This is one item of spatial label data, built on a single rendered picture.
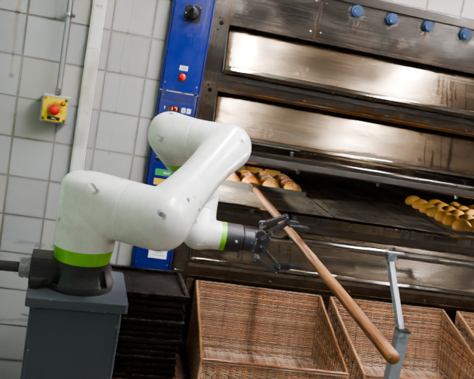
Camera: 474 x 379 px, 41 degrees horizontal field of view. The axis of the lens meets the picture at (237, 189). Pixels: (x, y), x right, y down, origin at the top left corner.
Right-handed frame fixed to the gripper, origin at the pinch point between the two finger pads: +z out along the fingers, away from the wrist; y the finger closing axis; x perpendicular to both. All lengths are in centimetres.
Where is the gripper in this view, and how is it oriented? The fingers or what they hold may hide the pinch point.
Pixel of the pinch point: (301, 247)
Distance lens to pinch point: 211.2
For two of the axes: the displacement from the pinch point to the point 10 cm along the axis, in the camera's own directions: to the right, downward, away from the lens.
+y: -1.8, 9.7, 1.7
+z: 9.7, 1.5, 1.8
